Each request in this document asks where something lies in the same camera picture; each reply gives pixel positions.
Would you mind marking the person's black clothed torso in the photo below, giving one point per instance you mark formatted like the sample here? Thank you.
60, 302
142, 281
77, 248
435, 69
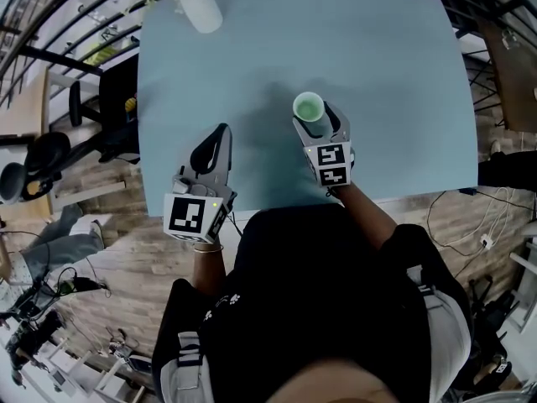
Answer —
319, 300

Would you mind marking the white power adapter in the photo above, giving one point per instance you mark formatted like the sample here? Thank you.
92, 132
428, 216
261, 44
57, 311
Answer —
485, 240

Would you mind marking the yellow ball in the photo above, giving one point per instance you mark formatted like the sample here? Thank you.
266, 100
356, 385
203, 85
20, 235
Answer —
131, 104

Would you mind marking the brown wooden table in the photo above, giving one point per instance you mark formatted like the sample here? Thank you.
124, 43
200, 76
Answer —
514, 69

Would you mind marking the white vase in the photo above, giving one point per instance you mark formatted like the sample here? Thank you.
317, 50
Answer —
201, 8

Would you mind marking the person's right forearm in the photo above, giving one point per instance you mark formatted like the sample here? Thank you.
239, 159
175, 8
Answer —
365, 212

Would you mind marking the black office chair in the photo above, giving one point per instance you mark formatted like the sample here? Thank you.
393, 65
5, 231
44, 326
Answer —
109, 111

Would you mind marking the black metal railing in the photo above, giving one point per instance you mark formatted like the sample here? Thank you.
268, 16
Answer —
50, 27

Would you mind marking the black tripod equipment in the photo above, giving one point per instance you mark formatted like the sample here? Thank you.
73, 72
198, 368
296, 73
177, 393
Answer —
31, 334

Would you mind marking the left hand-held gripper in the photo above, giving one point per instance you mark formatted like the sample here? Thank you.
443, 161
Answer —
186, 218

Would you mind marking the white shelf unit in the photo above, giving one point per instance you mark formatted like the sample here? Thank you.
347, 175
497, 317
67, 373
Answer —
88, 372

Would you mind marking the person's left forearm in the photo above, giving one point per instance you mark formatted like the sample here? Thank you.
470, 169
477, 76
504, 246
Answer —
207, 269

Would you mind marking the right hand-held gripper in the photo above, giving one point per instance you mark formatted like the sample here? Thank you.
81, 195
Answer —
332, 164

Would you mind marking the green cup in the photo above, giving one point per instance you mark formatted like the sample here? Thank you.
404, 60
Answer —
308, 107

